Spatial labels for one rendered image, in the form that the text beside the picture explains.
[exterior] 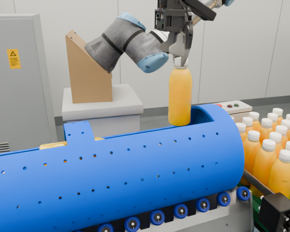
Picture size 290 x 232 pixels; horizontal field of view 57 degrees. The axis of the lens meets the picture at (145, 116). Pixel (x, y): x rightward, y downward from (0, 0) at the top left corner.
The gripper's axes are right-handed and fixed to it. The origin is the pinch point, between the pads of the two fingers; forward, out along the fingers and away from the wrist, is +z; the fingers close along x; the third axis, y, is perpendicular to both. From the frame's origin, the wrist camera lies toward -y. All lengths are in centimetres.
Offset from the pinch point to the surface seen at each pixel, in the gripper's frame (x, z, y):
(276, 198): 24.2, 37.0, -21.1
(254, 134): 4.2, 26.7, -28.3
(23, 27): -150, 2, 50
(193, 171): 19.0, 25.3, 4.4
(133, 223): 16.0, 40.3, 20.0
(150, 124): -239, 138, -84
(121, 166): 17.1, 20.6, 23.1
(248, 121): -6.1, 27.0, -34.3
